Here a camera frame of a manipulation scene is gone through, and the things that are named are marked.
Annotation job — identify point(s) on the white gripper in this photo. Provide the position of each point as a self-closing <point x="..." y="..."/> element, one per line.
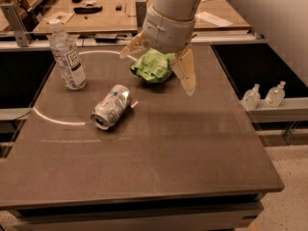
<point x="167" y="33"/>

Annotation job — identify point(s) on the silver green 7up can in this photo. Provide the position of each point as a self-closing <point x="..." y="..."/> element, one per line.
<point x="109" y="110"/>

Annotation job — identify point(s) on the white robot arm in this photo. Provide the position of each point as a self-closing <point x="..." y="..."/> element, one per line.
<point x="183" y="10"/>

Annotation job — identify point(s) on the green chip bag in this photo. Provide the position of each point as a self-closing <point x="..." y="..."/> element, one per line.
<point x="153" y="66"/>

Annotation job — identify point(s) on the white paper sheet near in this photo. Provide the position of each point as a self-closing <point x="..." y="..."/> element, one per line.
<point x="213" y="20"/>

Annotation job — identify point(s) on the black power adapter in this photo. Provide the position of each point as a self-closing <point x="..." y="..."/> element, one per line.
<point x="105" y="38"/>

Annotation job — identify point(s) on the small black block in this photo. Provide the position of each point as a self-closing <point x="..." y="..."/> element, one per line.
<point x="118" y="8"/>

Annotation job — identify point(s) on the black tool on table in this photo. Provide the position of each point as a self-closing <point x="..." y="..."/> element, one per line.
<point x="88" y="9"/>

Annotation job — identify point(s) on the clear plastic water bottle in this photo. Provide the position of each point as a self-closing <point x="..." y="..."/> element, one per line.
<point x="66" y="55"/>

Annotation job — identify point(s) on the small paper card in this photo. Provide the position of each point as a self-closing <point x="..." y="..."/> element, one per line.
<point x="59" y="16"/>

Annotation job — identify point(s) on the middle metal bracket post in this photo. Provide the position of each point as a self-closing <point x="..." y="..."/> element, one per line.
<point x="141" y="9"/>

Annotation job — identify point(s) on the metal bracket post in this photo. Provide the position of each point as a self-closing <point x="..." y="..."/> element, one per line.
<point x="19" y="31"/>
<point x="141" y="9"/>

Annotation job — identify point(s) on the left metal bracket post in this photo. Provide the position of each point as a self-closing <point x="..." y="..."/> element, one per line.
<point x="19" y="31"/>

